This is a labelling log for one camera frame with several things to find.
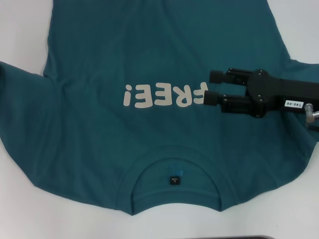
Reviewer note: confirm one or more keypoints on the teal T-shirt with FREE print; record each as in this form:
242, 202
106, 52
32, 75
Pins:
124, 49

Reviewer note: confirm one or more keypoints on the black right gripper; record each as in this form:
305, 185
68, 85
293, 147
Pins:
274, 94

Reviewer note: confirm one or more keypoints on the silver right elbow connector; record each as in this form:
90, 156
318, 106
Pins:
310, 113

